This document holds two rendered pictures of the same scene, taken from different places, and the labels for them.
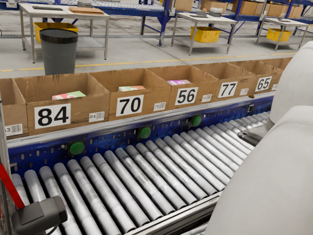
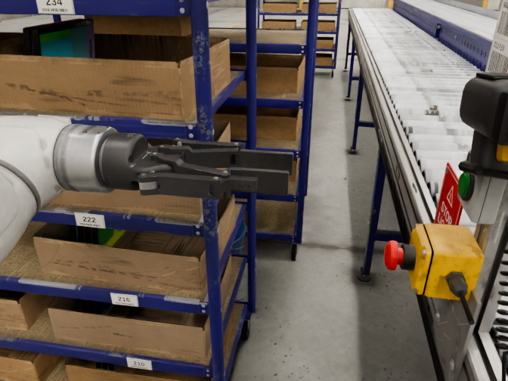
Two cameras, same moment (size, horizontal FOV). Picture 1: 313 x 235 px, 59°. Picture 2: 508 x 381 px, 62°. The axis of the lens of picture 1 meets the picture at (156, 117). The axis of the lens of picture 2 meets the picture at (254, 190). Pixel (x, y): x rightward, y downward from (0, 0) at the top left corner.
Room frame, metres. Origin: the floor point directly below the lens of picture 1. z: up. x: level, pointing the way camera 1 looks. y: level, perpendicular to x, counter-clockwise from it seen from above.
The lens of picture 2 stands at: (0.59, -0.19, 1.17)
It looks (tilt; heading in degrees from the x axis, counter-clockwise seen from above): 27 degrees down; 138
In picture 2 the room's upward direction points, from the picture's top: straight up
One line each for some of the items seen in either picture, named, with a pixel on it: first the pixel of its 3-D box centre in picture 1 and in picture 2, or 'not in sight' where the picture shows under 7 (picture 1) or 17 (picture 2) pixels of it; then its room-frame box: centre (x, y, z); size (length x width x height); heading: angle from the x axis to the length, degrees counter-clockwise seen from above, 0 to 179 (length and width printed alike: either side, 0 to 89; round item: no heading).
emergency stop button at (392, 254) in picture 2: not in sight; (401, 256); (0.38, 0.26, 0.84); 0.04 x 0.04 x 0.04; 39
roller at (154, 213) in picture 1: (130, 182); not in sight; (1.01, 0.07, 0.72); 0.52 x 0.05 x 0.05; 39
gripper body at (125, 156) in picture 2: not in sight; (147, 162); (0.11, 0.04, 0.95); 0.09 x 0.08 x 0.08; 39
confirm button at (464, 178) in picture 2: not in sight; (469, 184); (0.42, 0.29, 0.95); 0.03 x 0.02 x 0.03; 129
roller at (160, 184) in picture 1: (152, 175); not in sight; (1.09, -0.03, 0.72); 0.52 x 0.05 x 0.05; 39
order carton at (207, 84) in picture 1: (180, 86); not in sight; (1.74, -0.12, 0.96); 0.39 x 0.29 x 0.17; 129
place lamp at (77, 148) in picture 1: (77, 148); not in sight; (1.09, 0.35, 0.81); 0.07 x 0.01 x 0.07; 129
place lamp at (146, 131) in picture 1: (145, 133); not in sight; (1.33, 0.05, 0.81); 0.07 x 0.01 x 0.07; 129
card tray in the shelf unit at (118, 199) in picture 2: not in sight; (133, 157); (-0.28, 0.20, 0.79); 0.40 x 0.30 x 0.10; 40
